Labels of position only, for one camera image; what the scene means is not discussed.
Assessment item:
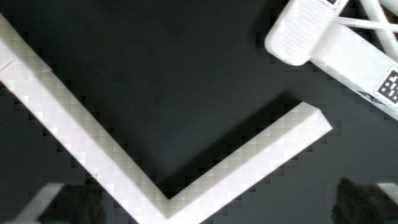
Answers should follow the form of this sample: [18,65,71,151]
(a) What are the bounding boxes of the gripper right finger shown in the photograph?
[377,183,398,214]

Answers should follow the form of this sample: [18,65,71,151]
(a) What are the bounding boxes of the white chair back piece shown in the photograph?
[265,0,398,120]

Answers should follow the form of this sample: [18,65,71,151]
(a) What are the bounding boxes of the white U-shaped fence wall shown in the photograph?
[0,13,334,224]

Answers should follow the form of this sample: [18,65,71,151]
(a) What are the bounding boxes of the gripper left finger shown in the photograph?
[2,183,64,224]

